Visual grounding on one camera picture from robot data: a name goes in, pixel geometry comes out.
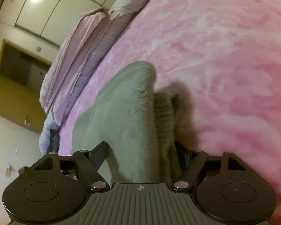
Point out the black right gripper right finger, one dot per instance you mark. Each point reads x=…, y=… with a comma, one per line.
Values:
x=202, y=172

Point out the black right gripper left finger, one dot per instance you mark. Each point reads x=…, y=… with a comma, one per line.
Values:
x=84, y=163

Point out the grey sweatpants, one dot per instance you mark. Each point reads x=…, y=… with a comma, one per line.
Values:
x=139, y=125

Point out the folded dark blue jeans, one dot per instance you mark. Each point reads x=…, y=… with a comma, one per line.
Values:
x=54, y=143

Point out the wooden door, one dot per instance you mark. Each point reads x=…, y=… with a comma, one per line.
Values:
x=21, y=76

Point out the folded lilac bed sheets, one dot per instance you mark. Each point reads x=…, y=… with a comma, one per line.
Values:
x=82, y=50

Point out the pink floral fleece blanket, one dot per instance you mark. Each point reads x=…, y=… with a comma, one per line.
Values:
x=224, y=59

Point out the white wardrobe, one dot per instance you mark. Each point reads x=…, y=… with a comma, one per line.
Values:
x=51, y=20

